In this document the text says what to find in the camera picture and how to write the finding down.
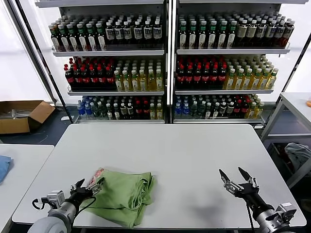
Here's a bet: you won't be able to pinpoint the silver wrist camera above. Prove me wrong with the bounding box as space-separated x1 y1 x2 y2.
276 202 297 219
46 190 66 209

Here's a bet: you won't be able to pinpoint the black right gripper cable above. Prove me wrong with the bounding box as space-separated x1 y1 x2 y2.
244 200 256 233

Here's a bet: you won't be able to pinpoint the yellow tea bottle green cap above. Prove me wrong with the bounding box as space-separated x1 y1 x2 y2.
147 69 156 92
266 68 278 89
155 69 164 92
258 68 270 90
249 68 262 90
223 68 236 90
139 69 147 92
131 70 139 92
122 70 131 92
114 70 123 92
232 68 244 90
240 68 253 90

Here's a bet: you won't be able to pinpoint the grey metal shelf rack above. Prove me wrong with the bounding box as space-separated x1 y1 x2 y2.
34 0 171 125
171 0 307 129

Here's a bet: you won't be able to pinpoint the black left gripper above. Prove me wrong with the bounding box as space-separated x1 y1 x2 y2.
69 177 105 206

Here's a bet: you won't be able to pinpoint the grey crumpled cloth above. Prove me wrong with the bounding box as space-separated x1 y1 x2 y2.
284 142 311 173

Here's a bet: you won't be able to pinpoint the blue folded cloth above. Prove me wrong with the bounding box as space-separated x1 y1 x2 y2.
0 155 13 184

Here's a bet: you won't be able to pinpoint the black left camera cable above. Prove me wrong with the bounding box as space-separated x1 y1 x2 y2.
32 198 49 210

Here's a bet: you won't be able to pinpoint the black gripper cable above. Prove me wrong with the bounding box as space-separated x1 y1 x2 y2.
244 200 256 233
77 196 97 216

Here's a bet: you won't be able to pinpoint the light green polo shirt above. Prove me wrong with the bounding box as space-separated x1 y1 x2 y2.
79 166 157 229

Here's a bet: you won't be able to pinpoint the dark bottle white blue label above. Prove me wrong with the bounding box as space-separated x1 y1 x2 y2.
273 19 286 47
153 20 163 45
122 21 131 45
255 19 267 47
133 21 143 45
143 20 153 45
264 19 276 47
105 21 115 46
114 21 123 45

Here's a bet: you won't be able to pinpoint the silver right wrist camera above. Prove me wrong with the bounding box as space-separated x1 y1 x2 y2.
276 202 297 219

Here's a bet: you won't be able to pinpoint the brown cardboard box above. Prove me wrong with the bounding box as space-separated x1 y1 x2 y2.
0 100 56 135

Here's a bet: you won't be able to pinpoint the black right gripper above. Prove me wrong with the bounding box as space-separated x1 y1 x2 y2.
218 166 272 214

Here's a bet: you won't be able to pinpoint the dark tea bottle green cap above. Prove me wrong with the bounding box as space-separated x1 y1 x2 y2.
67 23 80 51
225 20 238 48
178 20 187 49
188 20 197 49
207 20 217 49
58 24 70 51
76 23 88 51
50 23 61 51
86 23 98 51
217 20 227 49
198 20 207 49
95 22 107 51

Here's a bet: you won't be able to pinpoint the grey metal frame table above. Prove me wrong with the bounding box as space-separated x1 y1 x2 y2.
259 91 311 189

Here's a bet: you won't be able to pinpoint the dark bottle beige label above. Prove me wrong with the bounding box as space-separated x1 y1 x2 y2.
237 19 248 47
245 19 258 47

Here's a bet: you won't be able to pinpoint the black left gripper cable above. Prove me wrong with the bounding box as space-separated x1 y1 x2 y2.
77 196 97 216

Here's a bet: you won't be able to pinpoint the black window pole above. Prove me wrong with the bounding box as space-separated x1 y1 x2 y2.
261 31 311 128
6 0 75 124

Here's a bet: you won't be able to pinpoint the grey metal rods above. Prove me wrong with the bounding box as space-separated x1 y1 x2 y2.
11 109 34 119

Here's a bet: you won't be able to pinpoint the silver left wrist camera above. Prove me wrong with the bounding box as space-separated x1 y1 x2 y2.
46 190 66 209

